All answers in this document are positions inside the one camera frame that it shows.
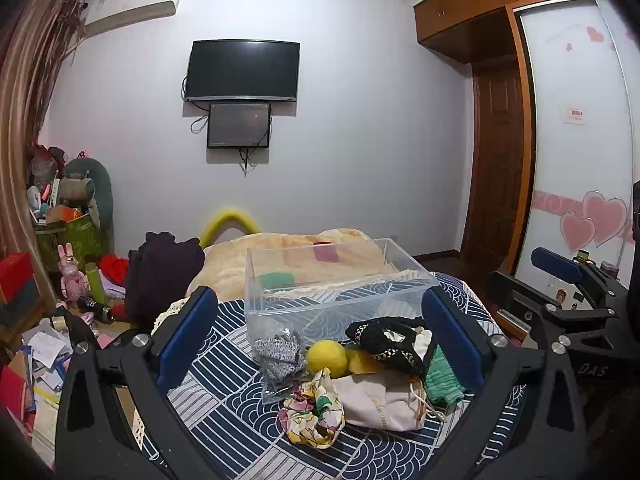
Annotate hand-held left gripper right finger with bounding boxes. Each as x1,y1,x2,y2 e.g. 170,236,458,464
421,286,590,480

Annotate clear plastic storage box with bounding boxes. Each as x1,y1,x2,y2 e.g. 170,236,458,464
244,237,442,362

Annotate red cloth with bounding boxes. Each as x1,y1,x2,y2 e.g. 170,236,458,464
96,254,132,287

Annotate striped brown curtain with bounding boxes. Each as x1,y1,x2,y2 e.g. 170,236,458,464
0,0,88,306

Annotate yellow soft ball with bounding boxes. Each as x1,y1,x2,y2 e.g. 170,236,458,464
305,339,349,379

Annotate floral fabric scrunchie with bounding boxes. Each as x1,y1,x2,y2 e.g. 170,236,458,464
277,367,347,449

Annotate grey knitted cloth in bag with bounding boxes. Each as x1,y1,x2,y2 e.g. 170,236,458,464
253,326,308,405

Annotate black lace garment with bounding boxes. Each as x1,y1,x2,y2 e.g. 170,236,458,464
345,315,434,377

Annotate light green bottle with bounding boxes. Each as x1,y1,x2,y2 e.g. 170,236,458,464
84,261,109,307

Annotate green sponge cloth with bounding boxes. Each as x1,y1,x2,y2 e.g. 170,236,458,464
258,272,296,291

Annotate red box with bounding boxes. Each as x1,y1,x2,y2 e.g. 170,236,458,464
0,252,40,307

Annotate brown wooden door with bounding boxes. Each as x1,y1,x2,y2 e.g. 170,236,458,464
459,59,527,267

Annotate wooden overhead cabinet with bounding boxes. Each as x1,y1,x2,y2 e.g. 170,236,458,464
411,0,607,66

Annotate pink rabbit plush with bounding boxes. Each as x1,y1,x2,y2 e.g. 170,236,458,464
56,242,95,308

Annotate white heart-patterned wardrobe door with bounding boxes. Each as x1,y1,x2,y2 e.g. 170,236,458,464
514,0,640,313

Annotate pile of papers and books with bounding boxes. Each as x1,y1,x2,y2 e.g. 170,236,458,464
0,307,81,466

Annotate yellow foam arch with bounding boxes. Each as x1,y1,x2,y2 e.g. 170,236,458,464
198,209,262,249

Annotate wall-mounted black television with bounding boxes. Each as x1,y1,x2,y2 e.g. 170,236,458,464
183,38,301,104

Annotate pile of assorted clutter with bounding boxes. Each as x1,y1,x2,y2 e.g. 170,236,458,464
26,141,70,227

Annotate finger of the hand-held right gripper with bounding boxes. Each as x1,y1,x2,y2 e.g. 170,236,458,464
484,270,640,391
530,246,640,313

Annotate blue patterned bedsheet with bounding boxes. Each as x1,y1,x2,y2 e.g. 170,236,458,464
134,271,526,476

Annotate beige drawstring pouch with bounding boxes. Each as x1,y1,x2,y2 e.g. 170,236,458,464
331,371,447,434

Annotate dark purple clothing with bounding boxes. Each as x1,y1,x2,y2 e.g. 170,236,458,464
124,231,207,335

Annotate white lace cloth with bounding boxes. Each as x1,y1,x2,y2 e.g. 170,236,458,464
149,296,202,337

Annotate green plush toy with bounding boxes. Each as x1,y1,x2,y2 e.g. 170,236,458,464
61,157,115,232

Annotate white air conditioner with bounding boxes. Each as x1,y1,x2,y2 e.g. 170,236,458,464
81,0,185,39

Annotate small black wall monitor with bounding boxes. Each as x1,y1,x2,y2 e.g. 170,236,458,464
206,102,273,150

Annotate black monitor cables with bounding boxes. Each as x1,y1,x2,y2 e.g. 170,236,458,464
181,76,275,178

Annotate black bottle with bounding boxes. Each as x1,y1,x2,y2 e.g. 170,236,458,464
76,295,117,324

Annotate green shopping bag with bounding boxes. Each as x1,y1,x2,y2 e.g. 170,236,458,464
34,212,112,273

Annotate beige fluffy blanket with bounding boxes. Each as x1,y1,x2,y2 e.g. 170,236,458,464
186,228,432,307

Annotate green towel cloth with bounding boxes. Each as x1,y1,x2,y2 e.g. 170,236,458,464
421,344,467,407

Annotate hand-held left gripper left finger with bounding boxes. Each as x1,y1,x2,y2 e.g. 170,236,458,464
55,285,221,480

